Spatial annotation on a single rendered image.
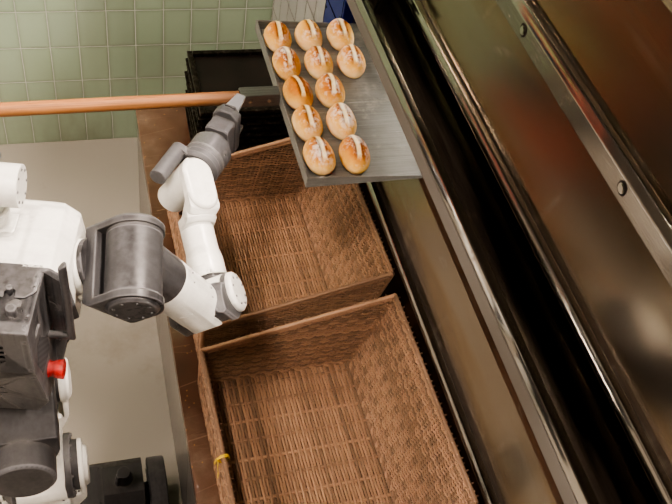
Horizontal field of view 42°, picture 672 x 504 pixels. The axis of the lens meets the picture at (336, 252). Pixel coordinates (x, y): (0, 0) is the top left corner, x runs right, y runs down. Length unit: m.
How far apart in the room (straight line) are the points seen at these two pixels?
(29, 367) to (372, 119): 1.00
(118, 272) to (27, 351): 0.18
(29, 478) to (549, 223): 0.98
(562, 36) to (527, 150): 0.22
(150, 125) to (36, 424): 1.41
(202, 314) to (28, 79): 2.04
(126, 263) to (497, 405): 0.79
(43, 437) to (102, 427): 1.19
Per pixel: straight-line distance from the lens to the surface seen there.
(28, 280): 1.36
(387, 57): 1.75
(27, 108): 1.94
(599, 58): 1.32
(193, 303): 1.51
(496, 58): 1.64
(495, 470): 1.76
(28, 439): 1.64
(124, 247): 1.39
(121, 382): 2.91
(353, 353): 2.25
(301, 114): 1.91
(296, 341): 2.14
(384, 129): 1.99
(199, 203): 1.70
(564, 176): 1.44
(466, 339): 1.84
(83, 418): 2.85
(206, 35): 3.38
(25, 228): 1.43
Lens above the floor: 2.45
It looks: 48 degrees down
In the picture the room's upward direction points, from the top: 13 degrees clockwise
